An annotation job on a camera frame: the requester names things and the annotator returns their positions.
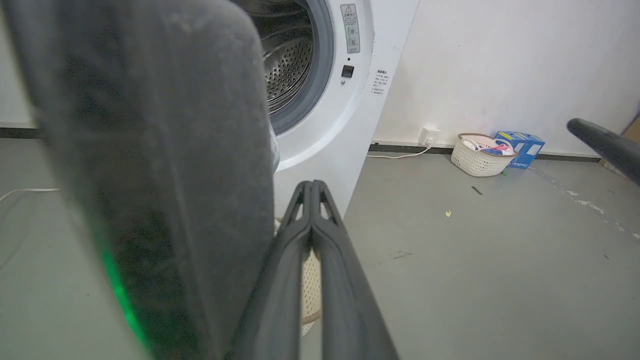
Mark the cream laundry basket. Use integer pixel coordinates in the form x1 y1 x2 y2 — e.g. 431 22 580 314
274 218 322 337

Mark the blue cardboard box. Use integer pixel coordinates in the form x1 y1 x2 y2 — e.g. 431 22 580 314
494 131 546 170

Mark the white power cable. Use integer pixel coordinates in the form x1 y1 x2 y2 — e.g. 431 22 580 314
366 145 432 160

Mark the dark round washing machine door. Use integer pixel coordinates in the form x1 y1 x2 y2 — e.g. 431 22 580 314
2 0 281 360

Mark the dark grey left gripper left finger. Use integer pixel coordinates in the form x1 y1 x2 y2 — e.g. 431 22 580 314
227 180 313 360

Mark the white wall power socket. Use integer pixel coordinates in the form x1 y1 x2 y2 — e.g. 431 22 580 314
418 127 442 147

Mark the small white woven basket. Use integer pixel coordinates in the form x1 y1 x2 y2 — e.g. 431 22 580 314
450 133 518 178

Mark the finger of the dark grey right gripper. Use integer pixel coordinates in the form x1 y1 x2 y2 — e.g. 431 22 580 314
311 180 401 360

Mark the dark grey pointed left gripper right finger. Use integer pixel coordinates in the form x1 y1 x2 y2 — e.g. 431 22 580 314
566 118 640 187

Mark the white front-load washing machine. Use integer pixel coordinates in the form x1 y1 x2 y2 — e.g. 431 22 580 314
232 0 421 236

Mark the white thin floor cable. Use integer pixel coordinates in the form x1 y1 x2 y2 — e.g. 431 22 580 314
0 187 62 203

